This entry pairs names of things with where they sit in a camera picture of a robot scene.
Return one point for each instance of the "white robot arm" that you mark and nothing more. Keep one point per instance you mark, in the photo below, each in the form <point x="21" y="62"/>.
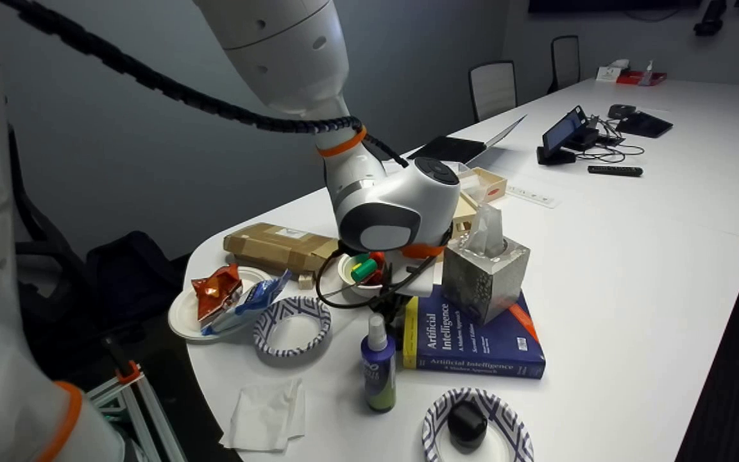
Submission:
<point x="293" y="58"/>

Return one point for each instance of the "black remote on far table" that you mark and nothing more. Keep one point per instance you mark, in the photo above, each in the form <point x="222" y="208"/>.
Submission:
<point x="613" y="171"/>

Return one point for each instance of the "green cylinder block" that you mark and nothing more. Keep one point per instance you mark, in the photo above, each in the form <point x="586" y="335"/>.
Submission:
<point x="362" y="271"/>

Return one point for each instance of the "white bowl of coloured blocks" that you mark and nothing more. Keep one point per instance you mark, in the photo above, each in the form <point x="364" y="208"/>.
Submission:
<point x="372" y="285"/>

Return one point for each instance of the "cardboard box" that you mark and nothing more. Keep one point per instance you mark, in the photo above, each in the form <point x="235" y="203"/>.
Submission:
<point x="276" y="247"/>

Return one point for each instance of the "blue spray bottle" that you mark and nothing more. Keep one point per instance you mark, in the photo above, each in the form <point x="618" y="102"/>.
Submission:
<point x="378" y="365"/>

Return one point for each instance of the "grey tissue box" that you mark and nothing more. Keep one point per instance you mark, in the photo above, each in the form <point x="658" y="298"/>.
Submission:
<point x="484" y="271"/>

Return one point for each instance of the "blue and yellow book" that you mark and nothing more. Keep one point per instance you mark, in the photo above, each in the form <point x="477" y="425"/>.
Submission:
<point x="449" y="340"/>

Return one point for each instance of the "empty blue patterned paper bowl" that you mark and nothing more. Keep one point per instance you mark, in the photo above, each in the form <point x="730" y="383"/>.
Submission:
<point x="293" y="333"/>

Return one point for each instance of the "small wooden box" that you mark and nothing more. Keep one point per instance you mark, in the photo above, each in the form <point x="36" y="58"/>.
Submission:
<point x="475" y="188"/>

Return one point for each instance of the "open laptop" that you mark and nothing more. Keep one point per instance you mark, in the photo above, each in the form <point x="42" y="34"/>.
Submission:
<point x="459" y="151"/>

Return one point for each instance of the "blue snack bag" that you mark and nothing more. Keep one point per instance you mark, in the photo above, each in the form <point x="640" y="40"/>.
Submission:
<point x="257" y="298"/>

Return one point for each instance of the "red snack bag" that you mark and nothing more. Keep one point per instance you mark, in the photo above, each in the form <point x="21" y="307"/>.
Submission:
<point x="216" y="290"/>

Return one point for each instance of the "office chair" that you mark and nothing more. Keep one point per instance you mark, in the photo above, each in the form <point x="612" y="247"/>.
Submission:
<point x="493" y="88"/>
<point x="565" y="59"/>

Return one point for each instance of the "white paper plate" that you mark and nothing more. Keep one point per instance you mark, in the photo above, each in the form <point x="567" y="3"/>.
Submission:
<point x="183" y="311"/>

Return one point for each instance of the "black object in bowl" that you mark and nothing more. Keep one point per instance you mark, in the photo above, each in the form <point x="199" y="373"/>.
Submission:
<point x="464" y="426"/>

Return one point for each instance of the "white napkin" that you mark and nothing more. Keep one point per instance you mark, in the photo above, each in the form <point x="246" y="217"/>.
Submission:
<point x="266" y="417"/>

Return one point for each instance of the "phone on stand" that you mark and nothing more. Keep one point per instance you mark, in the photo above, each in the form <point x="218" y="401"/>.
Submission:
<point x="567" y="136"/>

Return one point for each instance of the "blue patterned bowl with black object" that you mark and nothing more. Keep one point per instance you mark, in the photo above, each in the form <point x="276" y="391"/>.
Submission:
<point x="491" y="406"/>

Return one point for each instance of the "tripod with orange joint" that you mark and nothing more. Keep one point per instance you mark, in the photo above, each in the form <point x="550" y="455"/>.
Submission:
<point x="130" y="393"/>

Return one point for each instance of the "black pouch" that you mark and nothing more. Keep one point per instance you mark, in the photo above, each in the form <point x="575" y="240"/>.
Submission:
<point x="643" y="125"/>

